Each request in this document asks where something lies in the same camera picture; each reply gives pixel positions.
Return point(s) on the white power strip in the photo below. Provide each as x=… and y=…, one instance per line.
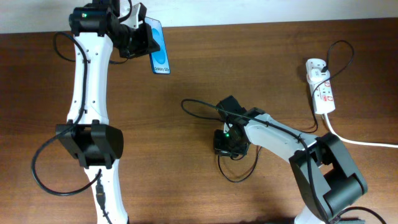
x=323, y=100

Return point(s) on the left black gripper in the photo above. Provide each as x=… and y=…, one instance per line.
x=147, y=45

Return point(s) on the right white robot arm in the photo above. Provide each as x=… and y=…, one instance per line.
x=327, y=176

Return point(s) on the white USB charger plug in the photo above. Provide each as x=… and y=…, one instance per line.
x=315, y=75

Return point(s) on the blue Galaxy smartphone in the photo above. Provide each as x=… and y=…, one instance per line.
x=159, y=59

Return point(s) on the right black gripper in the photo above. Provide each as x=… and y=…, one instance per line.
x=220, y=147

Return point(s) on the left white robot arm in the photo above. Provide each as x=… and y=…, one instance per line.
x=97, y=29

